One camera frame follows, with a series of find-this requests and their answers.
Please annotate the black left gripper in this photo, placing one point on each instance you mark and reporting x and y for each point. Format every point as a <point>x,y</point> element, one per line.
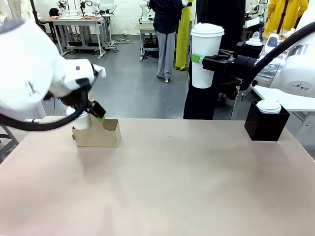
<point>96,109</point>

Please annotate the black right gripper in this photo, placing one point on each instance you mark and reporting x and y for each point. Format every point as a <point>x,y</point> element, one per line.
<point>219,64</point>

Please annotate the tall white paper cup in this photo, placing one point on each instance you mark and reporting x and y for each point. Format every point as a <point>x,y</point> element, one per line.
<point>205,39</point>

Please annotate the brown cardboard cup carrier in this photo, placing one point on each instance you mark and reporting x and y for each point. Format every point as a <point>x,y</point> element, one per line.
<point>98,137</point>

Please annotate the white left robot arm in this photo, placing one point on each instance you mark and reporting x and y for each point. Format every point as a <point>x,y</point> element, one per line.
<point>24,61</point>

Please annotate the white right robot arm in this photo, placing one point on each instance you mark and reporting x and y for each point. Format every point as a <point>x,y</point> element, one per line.
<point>297,73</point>

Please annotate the white paper cup with lid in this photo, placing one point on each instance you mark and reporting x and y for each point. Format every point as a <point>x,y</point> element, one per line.
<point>81,121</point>

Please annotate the white cup with domed lid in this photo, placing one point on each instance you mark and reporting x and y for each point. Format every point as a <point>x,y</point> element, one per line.
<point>268,106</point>

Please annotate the yellow hanging garment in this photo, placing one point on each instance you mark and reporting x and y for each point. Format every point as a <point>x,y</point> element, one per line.
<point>183,37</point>

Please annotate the white robot part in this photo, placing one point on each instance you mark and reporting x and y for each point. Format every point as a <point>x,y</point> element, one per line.
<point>254,39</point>

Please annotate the person in black clothes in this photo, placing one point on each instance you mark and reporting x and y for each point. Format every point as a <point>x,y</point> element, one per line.
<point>199,103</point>

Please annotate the person in plaid shirt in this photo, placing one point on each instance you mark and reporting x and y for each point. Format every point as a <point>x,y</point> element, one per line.
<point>166,37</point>

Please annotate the white and grey device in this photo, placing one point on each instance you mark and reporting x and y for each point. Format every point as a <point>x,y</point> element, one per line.
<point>272,43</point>

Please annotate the small grey metal table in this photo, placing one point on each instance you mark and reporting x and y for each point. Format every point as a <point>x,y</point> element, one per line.
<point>146,28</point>

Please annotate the yellow raincoat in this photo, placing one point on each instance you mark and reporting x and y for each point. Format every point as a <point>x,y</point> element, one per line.
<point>275,14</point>

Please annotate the black square box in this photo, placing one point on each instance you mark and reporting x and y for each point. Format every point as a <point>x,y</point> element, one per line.
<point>263,127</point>

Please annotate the long grey metal table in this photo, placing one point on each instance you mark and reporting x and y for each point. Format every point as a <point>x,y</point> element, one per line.
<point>78,23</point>

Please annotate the black tripod pole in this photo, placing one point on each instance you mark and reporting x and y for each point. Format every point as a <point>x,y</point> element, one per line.
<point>35,12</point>

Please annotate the grey metal frame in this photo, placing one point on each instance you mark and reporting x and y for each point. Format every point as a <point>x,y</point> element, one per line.
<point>8,142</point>

